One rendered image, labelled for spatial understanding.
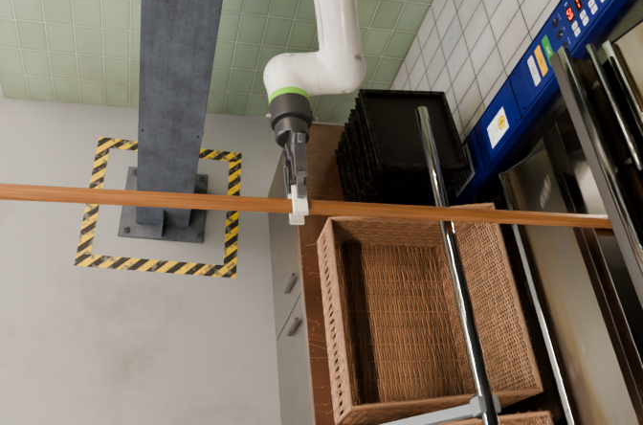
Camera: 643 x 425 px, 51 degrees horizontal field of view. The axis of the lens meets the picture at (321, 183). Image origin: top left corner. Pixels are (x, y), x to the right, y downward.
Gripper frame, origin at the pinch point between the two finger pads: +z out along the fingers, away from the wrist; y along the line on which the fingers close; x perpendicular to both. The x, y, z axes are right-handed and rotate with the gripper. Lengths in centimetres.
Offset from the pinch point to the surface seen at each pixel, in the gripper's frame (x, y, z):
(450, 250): -33.4, 2.6, 8.1
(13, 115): 84, 120, -110
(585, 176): -73, 2, -13
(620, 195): -56, -24, 10
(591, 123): -56, -24, -7
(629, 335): -70, 2, 27
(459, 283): -33.7, 2.3, 16.0
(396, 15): -59, 53, -119
